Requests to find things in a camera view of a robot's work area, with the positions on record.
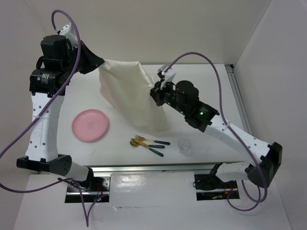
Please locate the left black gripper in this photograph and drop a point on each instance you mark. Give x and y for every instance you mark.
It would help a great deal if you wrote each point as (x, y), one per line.
(92, 61)

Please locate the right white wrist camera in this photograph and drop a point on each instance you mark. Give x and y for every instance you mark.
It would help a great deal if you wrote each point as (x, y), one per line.
(166, 74)

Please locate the gold spoon green handle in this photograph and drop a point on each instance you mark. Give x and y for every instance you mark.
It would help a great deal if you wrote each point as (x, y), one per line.
(135, 144)

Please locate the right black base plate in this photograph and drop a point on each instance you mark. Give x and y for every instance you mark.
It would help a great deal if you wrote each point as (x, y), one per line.
(209, 187)

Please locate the front aluminium rail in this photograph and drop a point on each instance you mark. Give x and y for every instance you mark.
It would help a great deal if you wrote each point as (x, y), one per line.
(191, 167)

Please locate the gold knife green handle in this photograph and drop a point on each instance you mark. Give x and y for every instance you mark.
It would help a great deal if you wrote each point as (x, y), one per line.
(151, 149)

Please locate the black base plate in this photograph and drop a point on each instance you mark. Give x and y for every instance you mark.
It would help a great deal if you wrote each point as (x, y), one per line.
(209, 187)
(97, 191)

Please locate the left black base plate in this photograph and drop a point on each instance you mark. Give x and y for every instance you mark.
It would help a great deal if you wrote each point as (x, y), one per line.
(97, 191)

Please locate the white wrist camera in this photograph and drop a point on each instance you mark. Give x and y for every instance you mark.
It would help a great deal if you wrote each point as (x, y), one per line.
(166, 74)
(68, 32)

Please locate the cream cloth placemat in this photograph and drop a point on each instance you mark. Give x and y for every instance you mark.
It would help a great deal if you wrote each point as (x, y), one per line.
(126, 86)

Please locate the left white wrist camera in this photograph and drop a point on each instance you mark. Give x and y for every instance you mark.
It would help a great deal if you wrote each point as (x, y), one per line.
(68, 32)

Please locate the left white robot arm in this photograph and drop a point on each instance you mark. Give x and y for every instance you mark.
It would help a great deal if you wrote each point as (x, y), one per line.
(47, 94)

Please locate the clear drinking glass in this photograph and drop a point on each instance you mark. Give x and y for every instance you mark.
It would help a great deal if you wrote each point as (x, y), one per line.
(184, 147)

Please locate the gold fork green handle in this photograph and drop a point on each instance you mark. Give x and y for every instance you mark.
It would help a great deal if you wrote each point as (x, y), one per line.
(151, 140)

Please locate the pink plate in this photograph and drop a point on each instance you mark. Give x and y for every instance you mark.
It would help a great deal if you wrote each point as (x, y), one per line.
(90, 125)

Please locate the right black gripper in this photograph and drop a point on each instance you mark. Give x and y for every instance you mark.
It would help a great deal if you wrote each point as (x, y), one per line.
(156, 92)

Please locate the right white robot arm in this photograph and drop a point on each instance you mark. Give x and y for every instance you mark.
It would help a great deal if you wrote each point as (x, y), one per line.
(263, 159)

